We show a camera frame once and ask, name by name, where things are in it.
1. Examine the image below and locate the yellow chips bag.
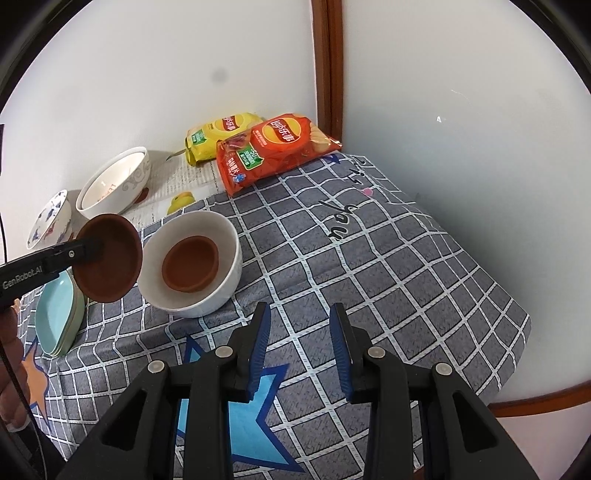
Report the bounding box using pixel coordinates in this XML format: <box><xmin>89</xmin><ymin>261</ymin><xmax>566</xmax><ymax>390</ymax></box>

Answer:
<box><xmin>185</xmin><ymin>112</ymin><xmax>265</xmax><ymax>168</ymax></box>

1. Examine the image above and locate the large white bowl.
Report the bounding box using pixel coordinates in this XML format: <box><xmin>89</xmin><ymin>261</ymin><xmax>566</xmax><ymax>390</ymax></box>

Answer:
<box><xmin>75</xmin><ymin>147</ymin><xmax>152</xmax><ymax>220</ymax></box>

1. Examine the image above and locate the small brown bowl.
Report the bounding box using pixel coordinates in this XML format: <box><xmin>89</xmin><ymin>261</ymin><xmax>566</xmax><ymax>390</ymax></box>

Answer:
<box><xmin>73</xmin><ymin>213</ymin><xmax>145</xmax><ymax>304</ymax></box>
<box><xmin>161</xmin><ymin>235</ymin><xmax>219</xmax><ymax>293</ymax></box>

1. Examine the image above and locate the brown wooden baseboard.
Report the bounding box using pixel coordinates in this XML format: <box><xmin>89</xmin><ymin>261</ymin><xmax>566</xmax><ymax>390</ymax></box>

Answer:
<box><xmin>488</xmin><ymin>381</ymin><xmax>591</xmax><ymax>418</ymax></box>

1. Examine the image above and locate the blue plate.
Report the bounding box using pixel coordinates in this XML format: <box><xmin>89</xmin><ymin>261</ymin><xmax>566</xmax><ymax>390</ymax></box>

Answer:
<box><xmin>34</xmin><ymin>272</ymin><xmax>79</xmax><ymax>349</ymax></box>

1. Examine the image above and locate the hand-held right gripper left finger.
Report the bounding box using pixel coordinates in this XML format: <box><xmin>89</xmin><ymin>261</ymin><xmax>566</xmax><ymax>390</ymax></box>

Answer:
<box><xmin>55</xmin><ymin>302</ymin><xmax>273</xmax><ymax>480</ymax></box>

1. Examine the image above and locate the white bowl with grey scrolls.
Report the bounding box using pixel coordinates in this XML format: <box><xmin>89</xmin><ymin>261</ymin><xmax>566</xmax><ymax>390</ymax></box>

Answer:
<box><xmin>137</xmin><ymin>210</ymin><xmax>243</xmax><ymax>318</ymax></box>

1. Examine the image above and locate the blue and white patterned bowl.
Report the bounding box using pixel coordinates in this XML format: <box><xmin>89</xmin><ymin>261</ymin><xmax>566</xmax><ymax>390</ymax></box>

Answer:
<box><xmin>26</xmin><ymin>189</ymin><xmax>74</xmax><ymax>250</ymax></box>

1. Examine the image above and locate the red chips bag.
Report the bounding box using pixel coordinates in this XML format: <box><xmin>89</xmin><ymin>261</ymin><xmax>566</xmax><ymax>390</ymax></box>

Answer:
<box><xmin>216</xmin><ymin>112</ymin><xmax>343</xmax><ymax>197</ymax></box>

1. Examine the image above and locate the grey checked blanket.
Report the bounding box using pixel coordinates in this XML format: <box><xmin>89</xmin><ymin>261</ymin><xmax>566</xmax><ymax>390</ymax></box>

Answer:
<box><xmin>14</xmin><ymin>152</ymin><xmax>532</xmax><ymax>480</ymax></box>

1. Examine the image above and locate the person's left hand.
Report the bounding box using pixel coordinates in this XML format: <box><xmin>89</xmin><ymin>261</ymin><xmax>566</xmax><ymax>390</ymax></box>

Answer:
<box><xmin>0</xmin><ymin>302</ymin><xmax>35</xmax><ymax>432</ymax></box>

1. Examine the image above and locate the brown wooden door frame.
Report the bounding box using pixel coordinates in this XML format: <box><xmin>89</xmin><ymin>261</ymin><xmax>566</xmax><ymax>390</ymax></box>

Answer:
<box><xmin>310</xmin><ymin>0</ymin><xmax>345</xmax><ymax>139</ymax></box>

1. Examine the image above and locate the white bowl with orange print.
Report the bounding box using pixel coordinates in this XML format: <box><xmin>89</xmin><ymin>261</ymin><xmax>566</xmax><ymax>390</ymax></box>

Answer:
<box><xmin>82</xmin><ymin>151</ymin><xmax>147</xmax><ymax>208</ymax></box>

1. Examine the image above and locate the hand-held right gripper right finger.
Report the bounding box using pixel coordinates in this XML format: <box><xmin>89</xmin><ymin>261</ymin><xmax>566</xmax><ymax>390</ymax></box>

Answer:
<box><xmin>329</xmin><ymin>302</ymin><xmax>536</xmax><ymax>480</ymax></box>

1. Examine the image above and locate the green plate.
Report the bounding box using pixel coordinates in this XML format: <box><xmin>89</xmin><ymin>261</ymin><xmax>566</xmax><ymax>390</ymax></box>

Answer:
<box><xmin>44</xmin><ymin>277</ymin><xmax>86</xmax><ymax>357</ymax></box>

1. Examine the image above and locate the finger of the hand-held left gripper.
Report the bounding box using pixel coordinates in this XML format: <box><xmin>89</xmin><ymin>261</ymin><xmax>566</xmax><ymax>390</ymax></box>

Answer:
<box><xmin>44</xmin><ymin>235</ymin><xmax>107</xmax><ymax>278</ymax></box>

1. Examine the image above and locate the newspaper print cloth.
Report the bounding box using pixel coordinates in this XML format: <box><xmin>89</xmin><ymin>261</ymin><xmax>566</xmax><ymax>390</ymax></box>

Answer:
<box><xmin>122</xmin><ymin>148</ymin><xmax>227</xmax><ymax>227</ymax></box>

